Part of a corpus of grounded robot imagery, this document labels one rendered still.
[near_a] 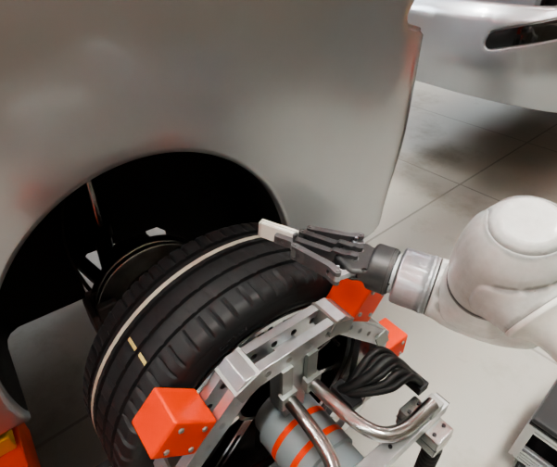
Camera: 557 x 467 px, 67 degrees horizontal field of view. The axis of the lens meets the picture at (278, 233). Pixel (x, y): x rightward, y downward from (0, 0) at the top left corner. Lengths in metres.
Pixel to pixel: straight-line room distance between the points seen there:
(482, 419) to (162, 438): 1.65
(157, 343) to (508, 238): 0.57
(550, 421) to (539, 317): 1.33
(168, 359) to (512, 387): 1.81
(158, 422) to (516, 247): 0.53
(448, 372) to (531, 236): 1.80
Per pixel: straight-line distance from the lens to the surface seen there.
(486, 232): 0.47
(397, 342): 1.09
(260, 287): 0.75
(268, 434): 0.93
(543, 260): 0.46
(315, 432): 0.78
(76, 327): 2.48
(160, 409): 0.70
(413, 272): 0.64
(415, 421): 0.83
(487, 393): 2.23
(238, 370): 0.72
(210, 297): 0.76
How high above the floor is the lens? 1.70
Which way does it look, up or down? 37 degrees down
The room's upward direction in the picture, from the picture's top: straight up
